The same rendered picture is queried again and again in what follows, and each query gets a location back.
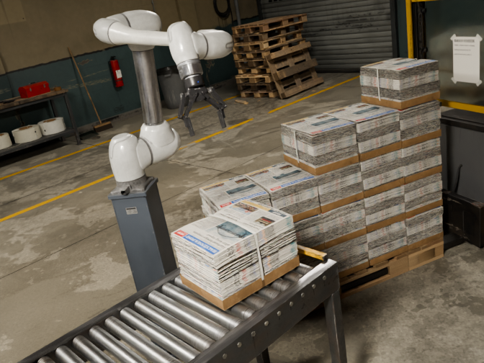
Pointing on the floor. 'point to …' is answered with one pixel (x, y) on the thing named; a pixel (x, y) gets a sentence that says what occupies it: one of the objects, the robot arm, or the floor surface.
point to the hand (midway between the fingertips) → (207, 129)
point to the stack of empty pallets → (261, 75)
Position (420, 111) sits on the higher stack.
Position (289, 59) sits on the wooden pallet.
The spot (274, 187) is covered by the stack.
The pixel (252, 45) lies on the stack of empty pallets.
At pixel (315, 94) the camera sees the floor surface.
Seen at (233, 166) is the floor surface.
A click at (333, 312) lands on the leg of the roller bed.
